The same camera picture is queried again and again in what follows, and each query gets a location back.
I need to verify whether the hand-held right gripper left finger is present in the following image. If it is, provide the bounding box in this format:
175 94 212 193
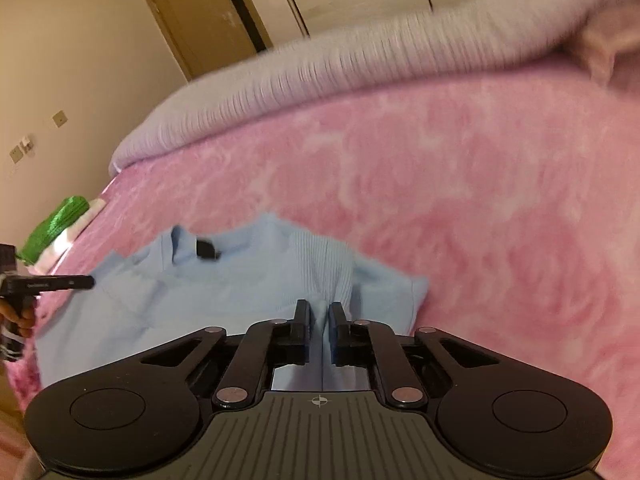
140 300 312 408

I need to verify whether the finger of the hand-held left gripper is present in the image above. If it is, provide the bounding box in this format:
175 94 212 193
35 275 96 296

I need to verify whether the light blue sweater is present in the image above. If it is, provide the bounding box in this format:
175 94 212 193
35 212 431 393

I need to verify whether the white cloth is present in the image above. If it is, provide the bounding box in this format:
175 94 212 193
37 199 107 262

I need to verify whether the brown wooden door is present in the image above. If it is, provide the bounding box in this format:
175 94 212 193
127 0 273 81

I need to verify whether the pink floral bed sheet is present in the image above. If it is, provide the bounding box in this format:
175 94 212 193
0 67 640 480

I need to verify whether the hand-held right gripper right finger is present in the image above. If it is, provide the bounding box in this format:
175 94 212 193
327 301 501 408

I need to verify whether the person's left hand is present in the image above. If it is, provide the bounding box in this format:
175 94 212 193
0 296 37 339

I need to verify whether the green knitted cloth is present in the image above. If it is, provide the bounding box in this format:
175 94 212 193
20 195 91 266

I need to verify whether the grey striped duvet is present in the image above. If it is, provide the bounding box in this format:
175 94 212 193
109 0 640 173

